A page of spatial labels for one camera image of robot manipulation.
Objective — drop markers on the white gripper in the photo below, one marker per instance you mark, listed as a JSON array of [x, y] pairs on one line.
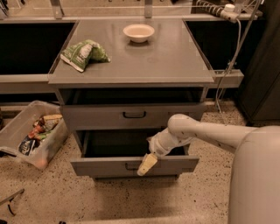
[[158, 145]]

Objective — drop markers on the grey drawer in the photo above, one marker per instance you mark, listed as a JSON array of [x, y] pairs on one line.
[[129, 108], [117, 153]]

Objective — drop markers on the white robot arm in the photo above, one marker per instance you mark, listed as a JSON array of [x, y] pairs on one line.
[[254, 196]]

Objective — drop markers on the grey top drawer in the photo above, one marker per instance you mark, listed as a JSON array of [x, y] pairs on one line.
[[129, 108]]

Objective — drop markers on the grey drawer cabinet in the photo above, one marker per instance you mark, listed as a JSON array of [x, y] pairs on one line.
[[169, 59]]

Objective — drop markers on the tan snack packet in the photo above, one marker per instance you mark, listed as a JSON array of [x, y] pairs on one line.
[[50, 121]]

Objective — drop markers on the red snack packet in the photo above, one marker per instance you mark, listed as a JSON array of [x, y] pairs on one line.
[[36, 131]]

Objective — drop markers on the clear plastic bin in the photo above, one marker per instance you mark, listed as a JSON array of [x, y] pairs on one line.
[[47, 143]]

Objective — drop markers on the blue snack packet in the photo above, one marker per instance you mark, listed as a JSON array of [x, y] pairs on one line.
[[26, 146]]

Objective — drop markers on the dark grey cabinet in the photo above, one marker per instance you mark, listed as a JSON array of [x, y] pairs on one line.
[[259, 94]]

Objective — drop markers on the green chip bag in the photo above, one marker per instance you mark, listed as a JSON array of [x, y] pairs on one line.
[[80, 54]]

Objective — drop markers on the white bowl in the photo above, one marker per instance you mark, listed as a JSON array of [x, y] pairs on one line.
[[138, 33]]

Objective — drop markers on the metal bar with black loop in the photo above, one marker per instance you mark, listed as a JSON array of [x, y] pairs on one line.
[[9, 199]]

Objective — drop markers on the white power strip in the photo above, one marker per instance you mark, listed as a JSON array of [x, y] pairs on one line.
[[226, 12]]

